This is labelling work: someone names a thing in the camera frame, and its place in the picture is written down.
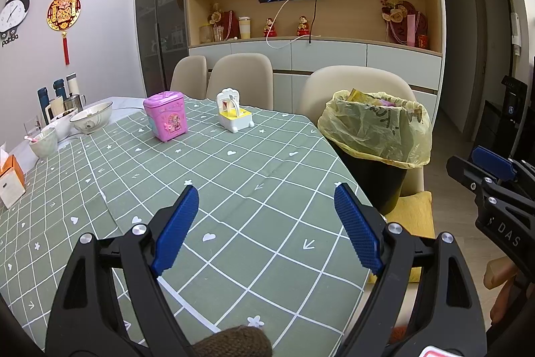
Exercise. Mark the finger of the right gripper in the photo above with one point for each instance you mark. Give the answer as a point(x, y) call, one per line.
point(499, 167)

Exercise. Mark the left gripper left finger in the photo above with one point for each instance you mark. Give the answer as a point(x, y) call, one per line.
point(86, 318)

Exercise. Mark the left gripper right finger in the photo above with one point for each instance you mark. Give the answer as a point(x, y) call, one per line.
point(446, 319)

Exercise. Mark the gold yellow snack wrapper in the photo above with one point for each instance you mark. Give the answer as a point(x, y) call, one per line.
point(364, 98)

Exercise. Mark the black trash bin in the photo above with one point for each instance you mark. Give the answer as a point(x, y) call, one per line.
point(380, 182)

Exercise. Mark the left brown gloved hand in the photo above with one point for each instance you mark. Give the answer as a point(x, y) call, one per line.
point(245, 341)

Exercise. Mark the yellow seat cushion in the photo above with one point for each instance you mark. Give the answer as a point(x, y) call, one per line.
point(415, 214)

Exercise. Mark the orange white tissue box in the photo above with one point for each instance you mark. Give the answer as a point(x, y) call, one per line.
point(12, 186)

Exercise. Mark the green grid tablecloth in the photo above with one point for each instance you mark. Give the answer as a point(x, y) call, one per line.
point(266, 247)

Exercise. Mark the small white bowl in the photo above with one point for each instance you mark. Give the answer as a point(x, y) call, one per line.
point(44, 144)

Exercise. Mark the red gift bag bouquet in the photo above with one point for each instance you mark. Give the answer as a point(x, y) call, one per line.
point(405, 25)

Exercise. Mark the white rectangular dish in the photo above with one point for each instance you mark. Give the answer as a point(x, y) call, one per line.
point(61, 124)

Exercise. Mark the large white bowl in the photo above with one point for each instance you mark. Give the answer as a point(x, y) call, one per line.
point(92, 118)

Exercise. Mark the pink toy box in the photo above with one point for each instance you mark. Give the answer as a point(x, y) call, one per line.
point(166, 113)

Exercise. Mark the near beige chair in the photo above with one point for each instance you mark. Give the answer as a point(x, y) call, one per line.
point(321, 85)

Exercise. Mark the beige chair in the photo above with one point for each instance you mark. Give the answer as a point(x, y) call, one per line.
point(190, 77)
point(321, 85)
point(250, 74)

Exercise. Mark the white mug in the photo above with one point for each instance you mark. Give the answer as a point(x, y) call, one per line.
point(54, 108)

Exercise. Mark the metal mug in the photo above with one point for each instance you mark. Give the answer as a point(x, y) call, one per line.
point(75, 102)

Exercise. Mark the blue thermos bottle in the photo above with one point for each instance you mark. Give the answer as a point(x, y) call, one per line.
point(59, 87)
point(44, 102)

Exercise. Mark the white thermos bottle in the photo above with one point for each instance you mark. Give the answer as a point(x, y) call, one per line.
point(72, 84)

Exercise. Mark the white yellow toy box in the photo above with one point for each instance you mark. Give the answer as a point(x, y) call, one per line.
point(231, 115)

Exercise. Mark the far beige chair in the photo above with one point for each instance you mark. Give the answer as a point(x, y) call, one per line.
point(190, 77)

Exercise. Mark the right red figurine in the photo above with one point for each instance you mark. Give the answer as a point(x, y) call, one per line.
point(303, 26)

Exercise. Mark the red figurine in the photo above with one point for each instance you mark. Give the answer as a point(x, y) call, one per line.
point(269, 29)
point(303, 26)

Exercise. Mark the middle beige chair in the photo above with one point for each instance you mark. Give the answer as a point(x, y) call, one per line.
point(250, 74)

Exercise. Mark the left red figurine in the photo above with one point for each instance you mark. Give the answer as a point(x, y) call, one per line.
point(269, 29)

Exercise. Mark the cream tumbler cup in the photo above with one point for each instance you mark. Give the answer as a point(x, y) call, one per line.
point(244, 24)

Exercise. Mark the red bag with flowers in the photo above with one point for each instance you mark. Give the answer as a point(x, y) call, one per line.
point(224, 24)

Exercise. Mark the red gold wall ornament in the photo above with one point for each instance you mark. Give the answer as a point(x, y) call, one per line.
point(60, 17)

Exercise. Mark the panda wall clock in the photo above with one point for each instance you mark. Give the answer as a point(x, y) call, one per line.
point(12, 15)

